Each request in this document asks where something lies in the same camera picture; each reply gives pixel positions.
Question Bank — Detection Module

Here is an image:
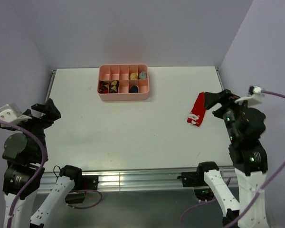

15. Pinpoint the red christmas sock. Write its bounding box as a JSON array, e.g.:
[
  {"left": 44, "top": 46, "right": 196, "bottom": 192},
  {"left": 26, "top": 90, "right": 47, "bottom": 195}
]
[{"left": 187, "top": 92, "right": 206, "bottom": 127}]

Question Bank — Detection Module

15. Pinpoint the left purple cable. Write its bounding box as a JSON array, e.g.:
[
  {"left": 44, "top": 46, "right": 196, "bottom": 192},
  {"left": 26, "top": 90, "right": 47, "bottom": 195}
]
[{"left": 0, "top": 118, "right": 103, "bottom": 228}]

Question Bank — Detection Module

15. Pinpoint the pink divided organizer box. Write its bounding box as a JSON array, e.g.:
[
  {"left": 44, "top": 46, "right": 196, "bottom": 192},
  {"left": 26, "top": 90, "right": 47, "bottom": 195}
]
[{"left": 97, "top": 64, "right": 150, "bottom": 101}]

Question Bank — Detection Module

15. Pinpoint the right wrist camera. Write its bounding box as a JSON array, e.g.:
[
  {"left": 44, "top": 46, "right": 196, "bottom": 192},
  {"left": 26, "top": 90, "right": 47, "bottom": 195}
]
[{"left": 235, "top": 85, "right": 265, "bottom": 106}]

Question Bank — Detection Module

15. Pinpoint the red orange argyle sock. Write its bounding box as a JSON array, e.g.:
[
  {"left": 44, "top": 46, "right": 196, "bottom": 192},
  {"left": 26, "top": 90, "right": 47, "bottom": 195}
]
[{"left": 98, "top": 81, "right": 109, "bottom": 94}]

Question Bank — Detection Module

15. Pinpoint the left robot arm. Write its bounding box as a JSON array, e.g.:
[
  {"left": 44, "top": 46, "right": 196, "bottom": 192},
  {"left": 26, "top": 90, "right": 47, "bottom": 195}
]
[{"left": 0, "top": 98, "right": 83, "bottom": 228}]

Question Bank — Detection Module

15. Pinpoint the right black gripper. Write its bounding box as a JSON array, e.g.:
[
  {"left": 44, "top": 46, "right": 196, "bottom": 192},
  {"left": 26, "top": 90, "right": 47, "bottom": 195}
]
[{"left": 203, "top": 87, "right": 253, "bottom": 141}]

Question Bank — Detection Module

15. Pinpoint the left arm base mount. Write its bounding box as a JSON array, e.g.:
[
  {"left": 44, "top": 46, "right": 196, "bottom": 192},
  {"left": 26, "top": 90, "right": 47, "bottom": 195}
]
[{"left": 65, "top": 175, "right": 99, "bottom": 204}]

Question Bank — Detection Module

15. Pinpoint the dark navy rolled sock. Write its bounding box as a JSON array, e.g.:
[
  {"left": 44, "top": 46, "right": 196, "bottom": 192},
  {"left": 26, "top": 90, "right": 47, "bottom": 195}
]
[{"left": 129, "top": 85, "right": 139, "bottom": 93}]

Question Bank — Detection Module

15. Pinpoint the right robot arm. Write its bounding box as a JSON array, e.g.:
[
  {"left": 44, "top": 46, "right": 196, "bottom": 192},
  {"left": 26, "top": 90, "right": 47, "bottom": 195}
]
[{"left": 196, "top": 86, "right": 269, "bottom": 228}]

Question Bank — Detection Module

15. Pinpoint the aluminium front rail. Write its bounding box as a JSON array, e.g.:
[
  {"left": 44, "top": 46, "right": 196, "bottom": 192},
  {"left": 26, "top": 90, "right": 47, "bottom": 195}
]
[{"left": 38, "top": 166, "right": 238, "bottom": 194}]

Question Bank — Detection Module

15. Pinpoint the grey rolled sock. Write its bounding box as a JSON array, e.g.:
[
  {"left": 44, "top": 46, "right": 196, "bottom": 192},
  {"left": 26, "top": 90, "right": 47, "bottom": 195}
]
[{"left": 138, "top": 71, "right": 147, "bottom": 80}]

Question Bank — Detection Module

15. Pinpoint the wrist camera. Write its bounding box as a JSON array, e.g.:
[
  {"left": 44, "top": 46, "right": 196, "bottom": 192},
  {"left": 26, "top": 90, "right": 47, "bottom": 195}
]
[
  {"left": 235, "top": 85, "right": 265, "bottom": 106},
  {"left": 0, "top": 103, "right": 32, "bottom": 125}
]

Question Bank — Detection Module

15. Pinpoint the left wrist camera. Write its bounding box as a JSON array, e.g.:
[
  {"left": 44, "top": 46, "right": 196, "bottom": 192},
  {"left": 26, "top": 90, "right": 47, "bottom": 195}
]
[{"left": 0, "top": 103, "right": 32, "bottom": 125}]

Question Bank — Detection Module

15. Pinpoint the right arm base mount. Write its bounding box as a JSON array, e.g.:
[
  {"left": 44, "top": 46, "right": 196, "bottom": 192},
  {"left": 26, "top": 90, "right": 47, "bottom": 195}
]
[{"left": 177, "top": 171, "right": 205, "bottom": 188}]

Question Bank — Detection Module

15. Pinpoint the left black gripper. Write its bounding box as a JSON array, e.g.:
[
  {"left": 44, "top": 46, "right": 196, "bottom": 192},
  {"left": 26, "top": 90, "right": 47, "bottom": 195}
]
[{"left": 9, "top": 97, "right": 60, "bottom": 159}]

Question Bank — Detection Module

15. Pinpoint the yellow rolled sock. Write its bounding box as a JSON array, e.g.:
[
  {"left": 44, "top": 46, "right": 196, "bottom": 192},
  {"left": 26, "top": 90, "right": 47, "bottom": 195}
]
[{"left": 129, "top": 73, "right": 138, "bottom": 80}]

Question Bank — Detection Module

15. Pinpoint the brown yellow argyle sock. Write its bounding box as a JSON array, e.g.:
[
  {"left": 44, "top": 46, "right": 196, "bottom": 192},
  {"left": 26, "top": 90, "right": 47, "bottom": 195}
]
[{"left": 109, "top": 80, "right": 119, "bottom": 94}]

